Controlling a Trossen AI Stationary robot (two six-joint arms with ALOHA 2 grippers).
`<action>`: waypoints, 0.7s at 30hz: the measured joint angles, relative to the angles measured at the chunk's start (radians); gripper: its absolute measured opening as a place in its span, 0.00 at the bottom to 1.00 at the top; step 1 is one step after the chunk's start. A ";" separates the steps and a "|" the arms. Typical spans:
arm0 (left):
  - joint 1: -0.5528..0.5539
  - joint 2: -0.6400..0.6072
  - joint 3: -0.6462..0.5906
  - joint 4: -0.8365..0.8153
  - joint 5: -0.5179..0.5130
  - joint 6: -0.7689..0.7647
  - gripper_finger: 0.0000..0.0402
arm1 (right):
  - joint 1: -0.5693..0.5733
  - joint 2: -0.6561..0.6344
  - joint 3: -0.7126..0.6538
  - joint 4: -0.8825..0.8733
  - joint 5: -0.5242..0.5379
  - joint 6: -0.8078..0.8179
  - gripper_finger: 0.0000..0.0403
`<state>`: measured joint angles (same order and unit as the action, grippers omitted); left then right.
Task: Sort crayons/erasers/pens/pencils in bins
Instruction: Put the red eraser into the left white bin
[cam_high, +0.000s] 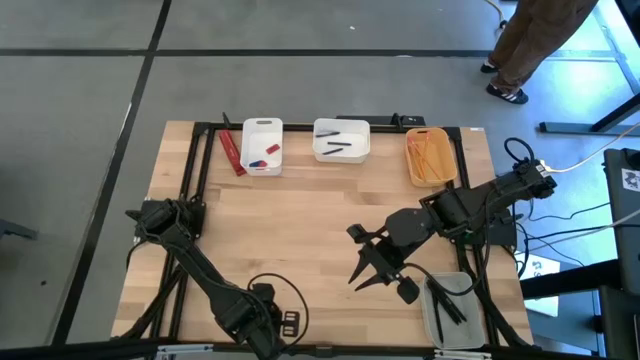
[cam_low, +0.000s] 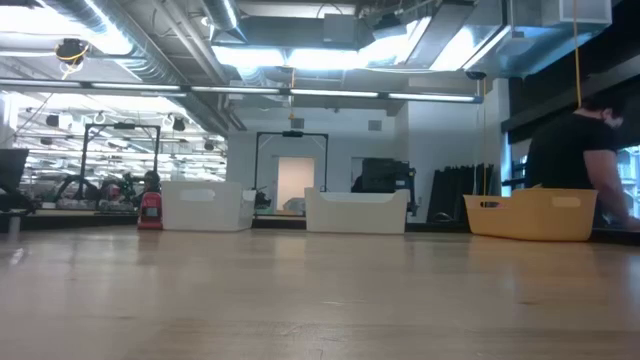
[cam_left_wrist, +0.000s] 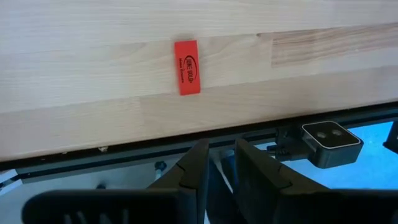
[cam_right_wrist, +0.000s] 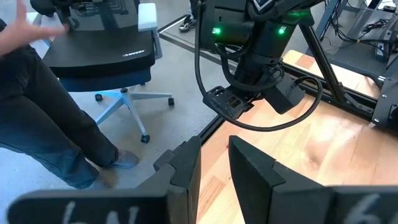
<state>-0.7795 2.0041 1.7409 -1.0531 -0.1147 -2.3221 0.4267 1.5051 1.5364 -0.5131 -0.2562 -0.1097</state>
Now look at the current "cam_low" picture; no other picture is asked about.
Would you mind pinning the wooden background desk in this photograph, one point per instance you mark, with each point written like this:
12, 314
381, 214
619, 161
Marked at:
75, 222

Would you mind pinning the background black robot arm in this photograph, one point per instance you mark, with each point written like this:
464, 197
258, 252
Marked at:
261, 197
72, 187

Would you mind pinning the black folded panel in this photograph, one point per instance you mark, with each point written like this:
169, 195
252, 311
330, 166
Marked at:
457, 195

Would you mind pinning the black metal gantry frame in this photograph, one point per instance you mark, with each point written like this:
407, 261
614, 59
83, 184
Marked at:
100, 125
292, 133

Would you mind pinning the narrow white plastic bin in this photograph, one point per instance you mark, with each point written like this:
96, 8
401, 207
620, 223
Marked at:
200, 205

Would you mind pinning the yellow plastic bin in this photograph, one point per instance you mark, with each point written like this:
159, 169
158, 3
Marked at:
535, 215

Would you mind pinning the person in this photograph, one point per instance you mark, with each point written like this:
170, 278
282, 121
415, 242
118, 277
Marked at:
575, 155
151, 181

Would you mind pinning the black equipment box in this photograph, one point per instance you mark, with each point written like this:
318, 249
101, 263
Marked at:
387, 175

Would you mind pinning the wide white plastic bin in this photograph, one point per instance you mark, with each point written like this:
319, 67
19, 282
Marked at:
357, 212

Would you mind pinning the linear ceiling light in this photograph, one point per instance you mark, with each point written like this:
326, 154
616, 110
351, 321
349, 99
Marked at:
330, 93

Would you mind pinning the small grey cylinder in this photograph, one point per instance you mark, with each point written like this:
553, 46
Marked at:
15, 225

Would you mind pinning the red rectangular case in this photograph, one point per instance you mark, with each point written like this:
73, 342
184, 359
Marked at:
150, 212

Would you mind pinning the dome security camera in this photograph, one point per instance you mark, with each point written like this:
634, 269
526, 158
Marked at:
475, 75

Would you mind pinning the rectangular silver air duct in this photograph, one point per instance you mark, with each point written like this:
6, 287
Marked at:
480, 40

